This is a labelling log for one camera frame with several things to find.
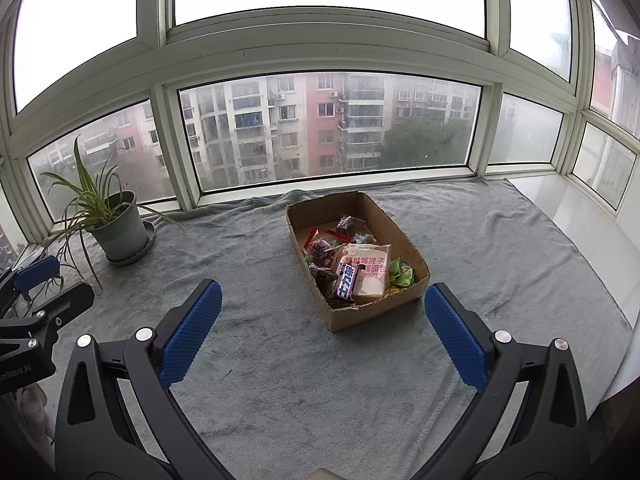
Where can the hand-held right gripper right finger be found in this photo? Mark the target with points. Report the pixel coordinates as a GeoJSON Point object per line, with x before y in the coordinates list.
{"type": "Point", "coordinates": [457, 335]}

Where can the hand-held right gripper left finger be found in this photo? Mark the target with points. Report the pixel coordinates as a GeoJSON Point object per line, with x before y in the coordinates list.
{"type": "Point", "coordinates": [192, 332]}

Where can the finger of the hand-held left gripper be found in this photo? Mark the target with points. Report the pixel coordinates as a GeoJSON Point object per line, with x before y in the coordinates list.
{"type": "Point", "coordinates": [65, 305]}
{"type": "Point", "coordinates": [35, 270]}

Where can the round green snack packet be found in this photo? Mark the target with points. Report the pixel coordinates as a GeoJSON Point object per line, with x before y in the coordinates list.
{"type": "Point", "coordinates": [407, 277]}

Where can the cardboard box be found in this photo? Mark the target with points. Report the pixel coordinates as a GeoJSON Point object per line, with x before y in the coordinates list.
{"type": "Point", "coordinates": [370, 312]}

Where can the brown chocolate bar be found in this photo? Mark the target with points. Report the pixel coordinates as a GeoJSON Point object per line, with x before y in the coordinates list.
{"type": "Point", "coordinates": [347, 282]}

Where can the small dark chocolate packet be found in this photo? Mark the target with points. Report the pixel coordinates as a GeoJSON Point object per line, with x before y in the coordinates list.
{"type": "Point", "coordinates": [322, 274]}

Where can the person's left hand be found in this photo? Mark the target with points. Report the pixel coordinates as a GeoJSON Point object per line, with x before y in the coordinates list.
{"type": "Point", "coordinates": [32, 410]}

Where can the grey-green plant pot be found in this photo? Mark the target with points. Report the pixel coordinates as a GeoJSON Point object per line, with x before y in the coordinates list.
{"type": "Point", "coordinates": [120, 235]}

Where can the green spider plant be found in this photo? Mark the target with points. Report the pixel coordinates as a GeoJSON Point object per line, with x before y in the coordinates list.
{"type": "Point", "coordinates": [92, 200]}

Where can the grey-green pot saucer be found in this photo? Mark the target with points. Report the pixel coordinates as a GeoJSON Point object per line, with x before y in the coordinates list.
{"type": "Point", "coordinates": [149, 241]}

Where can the grey blanket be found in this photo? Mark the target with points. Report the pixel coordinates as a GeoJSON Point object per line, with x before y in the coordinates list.
{"type": "Point", "coordinates": [300, 385]}

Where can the pink and white apartment buildings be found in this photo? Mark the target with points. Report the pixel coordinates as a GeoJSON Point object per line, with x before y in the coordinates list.
{"type": "Point", "coordinates": [325, 125]}

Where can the white window frame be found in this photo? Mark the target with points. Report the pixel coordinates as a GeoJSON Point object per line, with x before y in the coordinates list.
{"type": "Point", "coordinates": [325, 55]}

